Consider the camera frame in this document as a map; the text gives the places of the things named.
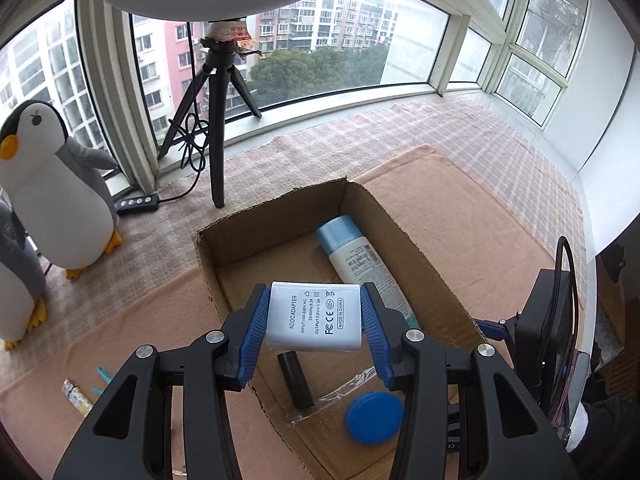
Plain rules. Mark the teal plastic clip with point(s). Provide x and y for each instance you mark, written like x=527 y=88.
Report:
x=103 y=374

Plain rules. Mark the small penguin plush toy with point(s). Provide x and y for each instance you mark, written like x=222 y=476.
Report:
x=60 y=200

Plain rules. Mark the large penguin plush toy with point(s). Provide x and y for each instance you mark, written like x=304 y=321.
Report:
x=15 y=280

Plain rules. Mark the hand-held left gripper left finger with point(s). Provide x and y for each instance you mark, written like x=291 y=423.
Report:
x=255 y=332

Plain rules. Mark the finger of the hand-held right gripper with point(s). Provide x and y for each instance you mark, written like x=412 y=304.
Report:
x=495 y=329

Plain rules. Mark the blue round tin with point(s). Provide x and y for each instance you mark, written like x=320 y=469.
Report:
x=374 y=417

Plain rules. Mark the patterned lighter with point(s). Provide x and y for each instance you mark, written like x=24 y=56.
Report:
x=77 y=397

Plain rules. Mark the white power adapter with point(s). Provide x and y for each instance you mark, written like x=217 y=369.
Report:
x=312 y=317

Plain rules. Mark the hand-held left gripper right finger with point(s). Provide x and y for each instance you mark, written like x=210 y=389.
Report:
x=377 y=345

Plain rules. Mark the pink checked cloth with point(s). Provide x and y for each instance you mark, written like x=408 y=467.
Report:
x=475 y=140

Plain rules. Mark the white lotion bottle blue cap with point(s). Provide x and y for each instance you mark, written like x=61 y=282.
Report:
x=360 y=260

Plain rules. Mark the brown cardboard box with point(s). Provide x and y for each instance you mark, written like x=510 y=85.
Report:
x=240 y=245

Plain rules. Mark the black tripod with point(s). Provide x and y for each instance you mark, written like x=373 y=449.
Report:
x=217 y=125

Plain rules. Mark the black inline remote control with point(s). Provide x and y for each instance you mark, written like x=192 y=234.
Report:
x=137 y=204

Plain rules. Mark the person's right forearm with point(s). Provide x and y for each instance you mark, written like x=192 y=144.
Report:
x=610 y=430

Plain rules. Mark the black cylinder tube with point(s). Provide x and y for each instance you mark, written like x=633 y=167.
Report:
x=296 y=380

